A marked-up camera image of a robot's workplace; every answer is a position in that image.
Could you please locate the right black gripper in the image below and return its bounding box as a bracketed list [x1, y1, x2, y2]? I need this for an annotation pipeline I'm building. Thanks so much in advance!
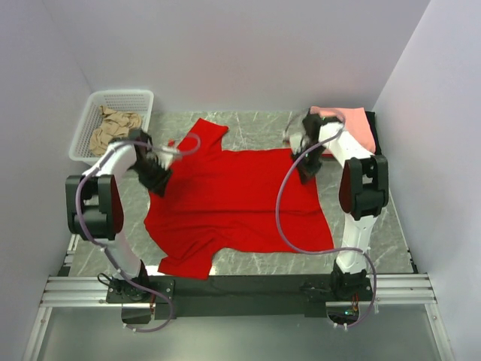
[290, 141, 327, 185]

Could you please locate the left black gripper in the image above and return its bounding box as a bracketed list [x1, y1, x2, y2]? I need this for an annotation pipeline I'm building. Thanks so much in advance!
[130, 156, 174, 197]

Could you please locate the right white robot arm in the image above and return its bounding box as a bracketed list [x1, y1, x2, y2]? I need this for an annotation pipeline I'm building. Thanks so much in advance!
[289, 109, 389, 300]

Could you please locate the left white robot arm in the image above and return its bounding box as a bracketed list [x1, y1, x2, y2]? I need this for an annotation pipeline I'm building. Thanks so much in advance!
[65, 130, 180, 302]

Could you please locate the pink folded t shirt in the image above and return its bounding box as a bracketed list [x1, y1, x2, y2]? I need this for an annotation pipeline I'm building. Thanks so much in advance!
[310, 106, 376, 153]

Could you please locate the beige crumpled t shirt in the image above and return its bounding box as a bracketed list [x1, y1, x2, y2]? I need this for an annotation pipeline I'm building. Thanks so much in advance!
[89, 105, 142, 156]

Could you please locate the white plastic basket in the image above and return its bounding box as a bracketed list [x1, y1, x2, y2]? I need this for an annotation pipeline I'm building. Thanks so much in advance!
[69, 89, 154, 165]

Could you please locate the black folded t shirt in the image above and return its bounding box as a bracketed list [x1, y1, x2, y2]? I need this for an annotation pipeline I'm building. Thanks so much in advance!
[365, 111, 383, 155]

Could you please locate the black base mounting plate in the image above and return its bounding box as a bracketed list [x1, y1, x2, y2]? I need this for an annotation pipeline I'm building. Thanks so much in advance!
[97, 272, 376, 325]

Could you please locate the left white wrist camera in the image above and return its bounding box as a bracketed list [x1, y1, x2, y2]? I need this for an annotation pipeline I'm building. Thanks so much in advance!
[156, 146, 183, 168]

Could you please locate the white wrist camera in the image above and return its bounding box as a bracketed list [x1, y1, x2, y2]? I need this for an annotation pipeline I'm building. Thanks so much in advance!
[156, 146, 183, 168]
[287, 132, 307, 154]

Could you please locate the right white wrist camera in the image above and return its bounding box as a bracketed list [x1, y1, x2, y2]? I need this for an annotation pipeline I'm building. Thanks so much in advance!
[287, 132, 307, 154]

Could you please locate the aluminium rail frame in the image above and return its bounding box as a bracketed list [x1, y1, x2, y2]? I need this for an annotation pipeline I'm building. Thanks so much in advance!
[25, 228, 454, 360]

